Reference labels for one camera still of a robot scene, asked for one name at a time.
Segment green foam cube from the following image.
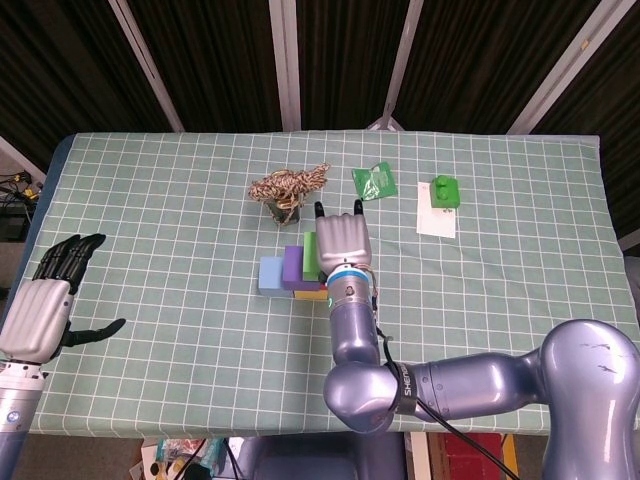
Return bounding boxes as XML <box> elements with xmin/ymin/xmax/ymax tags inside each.
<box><xmin>301</xmin><ymin>231</ymin><xmax>322</xmax><ymax>282</ymax></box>

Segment white frame post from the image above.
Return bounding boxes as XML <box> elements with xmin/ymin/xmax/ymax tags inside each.
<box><xmin>268</xmin><ymin>0</ymin><xmax>303</xmax><ymax>132</ymax></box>
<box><xmin>507</xmin><ymin>0</ymin><xmax>621</xmax><ymax>135</ymax></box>
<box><xmin>108</xmin><ymin>0</ymin><xmax>185</xmax><ymax>132</ymax></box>
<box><xmin>0</xmin><ymin>134</ymin><xmax>49</xmax><ymax>187</ymax></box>
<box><xmin>382</xmin><ymin>0</ymin><xmax>426</xmax><ymax>124</ymax></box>

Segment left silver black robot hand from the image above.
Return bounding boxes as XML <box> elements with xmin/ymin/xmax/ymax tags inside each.
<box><xmin>0</xmin><ymin>233</ymin><xmax>127</xmax><ymax>364</ymax></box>

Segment black device box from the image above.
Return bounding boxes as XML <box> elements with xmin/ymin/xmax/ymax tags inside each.
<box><xmin>0</xmin><ymin>212</ymin><xmax>27</xmax><ymax>242</ymax></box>

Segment tangled cables yellow connectors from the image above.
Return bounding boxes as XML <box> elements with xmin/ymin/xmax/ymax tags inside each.
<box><xmin>0</xmin><ymin>172</ymin><xmax>44</xmax><ymax>201</ymax></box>

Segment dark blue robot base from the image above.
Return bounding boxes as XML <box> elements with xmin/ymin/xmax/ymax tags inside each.
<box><xmin>238</xmin><ymin>432</ymin><xmax>407</xmax><ymax>480</ymax></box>

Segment metal frame foot bracket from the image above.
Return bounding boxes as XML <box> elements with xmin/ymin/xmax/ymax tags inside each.
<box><xmin>367</xmin><ymin>115</ymin><xmax>404</xmax><ymax>132</ymax></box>

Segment green checked tablecloth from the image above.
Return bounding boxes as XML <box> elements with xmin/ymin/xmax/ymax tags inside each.
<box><xmin>0</xmin><ymin>130</ymin><xmax>640</xmax><ymax>437</ymax></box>

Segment light blue foam cube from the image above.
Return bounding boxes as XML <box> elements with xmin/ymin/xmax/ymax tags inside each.
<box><xmin>258</xmin><ymin>256</ymin><xmax>286</xmax><ymax>298</ymax></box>

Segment green foil packet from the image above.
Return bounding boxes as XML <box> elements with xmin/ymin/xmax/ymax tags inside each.
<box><xmin>351</xmin><ymin>160</ymin><xmax>398</xmax><ymax>203</ymax></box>

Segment green toy building brick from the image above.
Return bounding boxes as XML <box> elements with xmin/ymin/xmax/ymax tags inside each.
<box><xmin>430</xmin><ymin>175</ymin><xmax>462</xmax><ymax>210</ymax></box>

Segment yellow bar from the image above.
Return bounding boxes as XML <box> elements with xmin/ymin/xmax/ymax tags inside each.
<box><xmin>501</xmin><ymin>433</ymin><xmax>521</xmax><ymax>480</ymax></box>

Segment purple foam cube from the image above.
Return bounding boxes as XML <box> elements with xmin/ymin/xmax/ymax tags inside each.
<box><xmin>281</xmin><ymin>245</ymin><xmax>324</xmax><ymax>292</ymax></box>

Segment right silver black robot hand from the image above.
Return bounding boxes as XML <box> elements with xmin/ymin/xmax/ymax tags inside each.
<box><xmin>313</xmin><ymin>198</ymin><xmax>374</xmax><ymax>277</ymax></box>

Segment white paper card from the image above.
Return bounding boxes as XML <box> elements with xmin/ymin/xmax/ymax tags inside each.
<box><xmin>416</xmin><ymin>181</ymin><xmax>458</xmax><ymax>239</ymax></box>

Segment colourful printed bag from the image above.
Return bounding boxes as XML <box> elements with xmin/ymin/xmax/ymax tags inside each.
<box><xmin>139</xmin><ymin>435</ymin><xmax>226</xmax><ymax>480</ymax></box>

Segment white table leg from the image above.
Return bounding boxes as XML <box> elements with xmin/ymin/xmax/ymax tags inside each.
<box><xmin>409</xmin><ymin>432</ymin><xmax>432</xmax><ymax>480</ymax></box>

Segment red box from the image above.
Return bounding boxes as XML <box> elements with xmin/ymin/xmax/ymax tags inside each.
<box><xmin>442</xmin><ymin>432</ymin><xmax>504</xmax><ymax>480</ymax></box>

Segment braided beige rope bundle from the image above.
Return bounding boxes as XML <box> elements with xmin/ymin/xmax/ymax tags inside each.
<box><xmin>248</xmin><ymin>161</ymin><xmax>332</xmax><ymax>226</ymax></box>

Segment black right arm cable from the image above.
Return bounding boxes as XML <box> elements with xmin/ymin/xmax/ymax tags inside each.
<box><xmin>372</xmin><ymin>294</ymin><xmax>524</xmax><ymax>480</ymax></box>

